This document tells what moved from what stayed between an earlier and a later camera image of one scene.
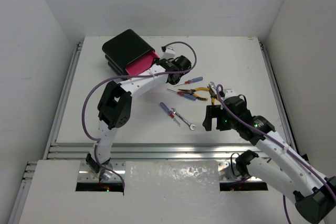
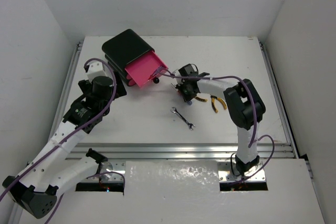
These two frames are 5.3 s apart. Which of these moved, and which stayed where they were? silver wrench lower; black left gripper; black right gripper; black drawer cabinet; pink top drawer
Moved: black right gripper; black left gripper
Stayed: black drawer cabinet; silver wrench lower; pink top drawer
